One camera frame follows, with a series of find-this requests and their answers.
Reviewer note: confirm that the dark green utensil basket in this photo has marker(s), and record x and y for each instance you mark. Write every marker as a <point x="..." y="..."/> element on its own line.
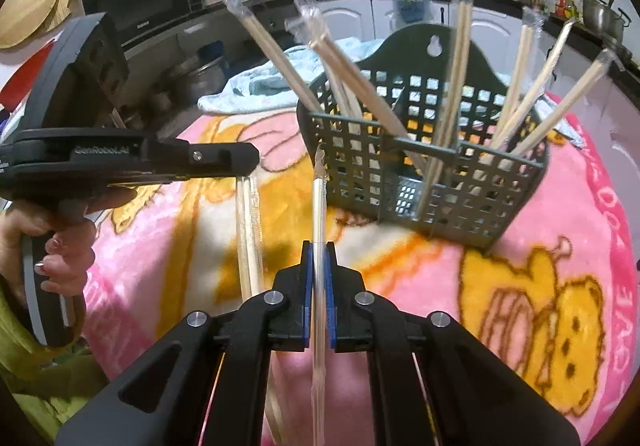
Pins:
<point x="464" y="191"/>

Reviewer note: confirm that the white cabinet doors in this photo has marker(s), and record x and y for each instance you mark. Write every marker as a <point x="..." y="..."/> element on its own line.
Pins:
<point x="360" y="26"/>

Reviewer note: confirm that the light blue towel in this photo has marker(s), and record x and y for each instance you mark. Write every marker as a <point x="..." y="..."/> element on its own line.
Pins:
<point x="263" y="88"/>

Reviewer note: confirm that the wrapped chopsticks on blanket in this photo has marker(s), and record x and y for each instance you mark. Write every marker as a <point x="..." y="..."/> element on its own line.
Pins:
<point x="249" y="236"/>

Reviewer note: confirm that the pink cartoon blanket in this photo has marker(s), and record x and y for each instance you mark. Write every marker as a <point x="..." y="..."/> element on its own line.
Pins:
<point x="556" y="298"/>

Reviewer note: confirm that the chopsticks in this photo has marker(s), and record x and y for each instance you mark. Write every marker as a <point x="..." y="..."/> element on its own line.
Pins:
<point x="320" y="324"/>
<point x="312" y="29"/>
<point x="274" y="52"/>
<point x="249" y="236"/>
<point x="445" y="132"/>

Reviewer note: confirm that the person's left hand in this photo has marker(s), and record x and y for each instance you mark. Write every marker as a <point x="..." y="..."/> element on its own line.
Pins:
<point x="68" y="248"/>

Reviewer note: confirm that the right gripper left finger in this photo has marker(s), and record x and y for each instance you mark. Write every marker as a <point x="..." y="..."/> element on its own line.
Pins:
<point x="289" y="330"/>

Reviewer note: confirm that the round bamboo tray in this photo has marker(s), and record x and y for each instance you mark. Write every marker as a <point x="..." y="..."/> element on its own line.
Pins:
<point x="19" y="19"/>

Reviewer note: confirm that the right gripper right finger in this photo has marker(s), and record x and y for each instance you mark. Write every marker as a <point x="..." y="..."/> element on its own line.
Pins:
<point x="349" y="331"/>

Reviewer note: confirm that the steel stock pot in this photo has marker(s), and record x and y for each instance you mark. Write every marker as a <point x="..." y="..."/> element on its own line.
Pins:
<point x="601" y="20"/>

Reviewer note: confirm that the green left sleeve forearm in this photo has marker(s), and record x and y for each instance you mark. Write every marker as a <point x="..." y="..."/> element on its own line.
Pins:
<point x="49" y="384"/>

